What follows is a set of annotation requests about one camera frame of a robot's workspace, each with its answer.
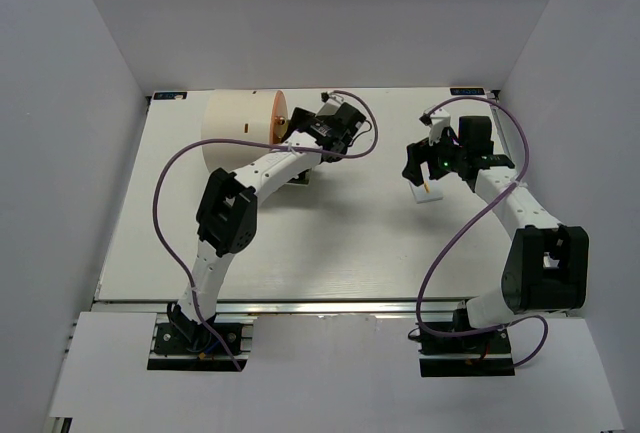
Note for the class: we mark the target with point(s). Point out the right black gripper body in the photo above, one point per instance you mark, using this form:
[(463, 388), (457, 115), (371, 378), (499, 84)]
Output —
[(444, 155)]

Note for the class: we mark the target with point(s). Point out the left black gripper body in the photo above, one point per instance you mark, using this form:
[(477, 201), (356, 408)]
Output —
[(339, 157)]

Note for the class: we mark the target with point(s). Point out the white square compact with gold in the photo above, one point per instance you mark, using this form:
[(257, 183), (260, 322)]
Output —
[(428, 191)]

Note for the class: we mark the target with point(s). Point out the pale green bottom drawer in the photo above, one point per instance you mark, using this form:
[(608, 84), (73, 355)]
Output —
[(301, 179)]

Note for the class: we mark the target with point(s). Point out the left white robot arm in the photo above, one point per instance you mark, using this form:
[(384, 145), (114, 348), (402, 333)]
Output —
[(227, 215)]

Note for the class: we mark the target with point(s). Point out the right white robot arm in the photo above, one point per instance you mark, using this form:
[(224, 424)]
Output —
[(547, 264)]

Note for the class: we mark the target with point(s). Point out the blue label sticker right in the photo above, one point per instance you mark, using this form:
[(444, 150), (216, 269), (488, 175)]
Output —
[(467, 91)]

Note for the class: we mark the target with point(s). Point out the blue label sticker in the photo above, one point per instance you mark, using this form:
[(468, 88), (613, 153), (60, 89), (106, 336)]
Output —
[(467, 91), (169, 95)]

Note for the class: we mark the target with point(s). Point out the cream round drawer organizer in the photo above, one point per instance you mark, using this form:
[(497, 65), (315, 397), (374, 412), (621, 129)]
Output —
[(249, 115)]

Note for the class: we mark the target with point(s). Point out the blue label sticker left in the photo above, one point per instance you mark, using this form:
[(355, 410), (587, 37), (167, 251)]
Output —
[(169, 95)]

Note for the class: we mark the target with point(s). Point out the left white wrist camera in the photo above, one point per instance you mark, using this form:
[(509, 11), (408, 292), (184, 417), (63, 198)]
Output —
[(332, 97)]

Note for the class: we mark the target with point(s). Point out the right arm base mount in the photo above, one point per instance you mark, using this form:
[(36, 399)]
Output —
[(449, 347)]

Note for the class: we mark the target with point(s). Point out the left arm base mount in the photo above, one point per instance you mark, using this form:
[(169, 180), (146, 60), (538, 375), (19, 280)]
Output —
[(170, 350)]

